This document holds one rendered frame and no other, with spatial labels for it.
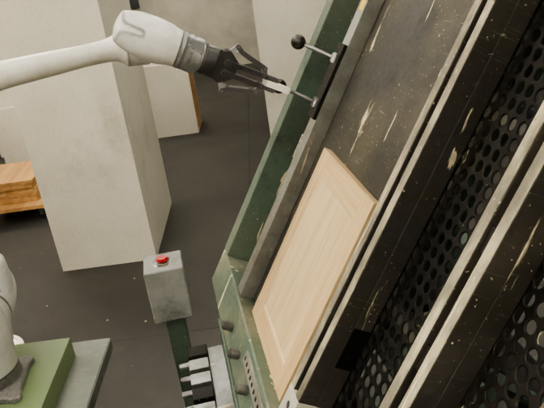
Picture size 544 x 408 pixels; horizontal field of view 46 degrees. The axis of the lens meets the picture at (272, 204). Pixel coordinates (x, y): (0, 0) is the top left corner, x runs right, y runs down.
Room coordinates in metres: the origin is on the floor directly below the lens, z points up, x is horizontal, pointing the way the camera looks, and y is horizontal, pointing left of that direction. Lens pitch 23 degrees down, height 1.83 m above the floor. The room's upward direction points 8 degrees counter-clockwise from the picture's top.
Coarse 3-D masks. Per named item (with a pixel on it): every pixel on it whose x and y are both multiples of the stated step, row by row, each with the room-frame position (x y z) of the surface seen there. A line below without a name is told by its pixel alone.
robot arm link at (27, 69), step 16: (80, 48) 1.62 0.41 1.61; (96, 48) 1.64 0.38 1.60; (112, 48) 1.65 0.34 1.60; (0, 64) 1.47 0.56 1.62; (16, 64) 1.48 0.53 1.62; (32, 64) 1.50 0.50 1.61; (48, 64) 1.53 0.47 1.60; (64, 64) 1.56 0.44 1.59; (80, 64) 1.60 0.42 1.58; (96, 64) 1.65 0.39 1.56; (128, 64) 1.66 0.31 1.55; (144, 64) 1.66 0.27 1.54; (0, 80) 1.45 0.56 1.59; (16, 80) 1.47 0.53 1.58; (32, 80) 1.51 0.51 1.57
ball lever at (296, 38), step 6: (294, 36) 1.64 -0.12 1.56; (300, 36) 1.64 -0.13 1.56; (294, 42) 1.63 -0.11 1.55; (300, 42) 1.63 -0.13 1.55; (294, 48) 1.64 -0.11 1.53; (300, 48) 1.64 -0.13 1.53; (312, 48) 1.63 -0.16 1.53; (324, 54) 1.62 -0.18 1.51; (330, 54) 1.61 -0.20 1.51; (336, 54) 1.60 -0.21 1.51; (330, 60) 1.60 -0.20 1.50
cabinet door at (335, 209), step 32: (320, 160) 1.48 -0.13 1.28; (320, 192) 1.40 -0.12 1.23; (352, 192) 1.24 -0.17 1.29; (320, 224) 1.32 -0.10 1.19; (352, 224) 1.17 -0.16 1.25; (288, 256) 1.41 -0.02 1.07; (320, 256) 1.24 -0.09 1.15; (288, 288) 1.32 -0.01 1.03; (320, 288) 1.17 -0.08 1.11; (256, 320) 1.41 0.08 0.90; (288, 320) 1.24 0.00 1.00; (320, 320) 1.11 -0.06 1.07; (288, 352) 1.17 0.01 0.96; (288, 384) 1.10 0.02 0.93
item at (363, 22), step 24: (384, 0) 1.60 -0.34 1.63; (360, 24) 1.59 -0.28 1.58; (360, 48) 1.59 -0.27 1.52; (336, 96) 1.58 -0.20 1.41; (312, 120) 1.60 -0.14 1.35; (312, 144) 1.57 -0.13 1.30; (288, 168) 1.61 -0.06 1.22; (288, 192) 1.56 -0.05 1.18; (288, 216) 1.56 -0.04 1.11; (264, 240) 1.55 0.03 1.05; (264, 264) 1.55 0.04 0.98; (240, 288) 1.56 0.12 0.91
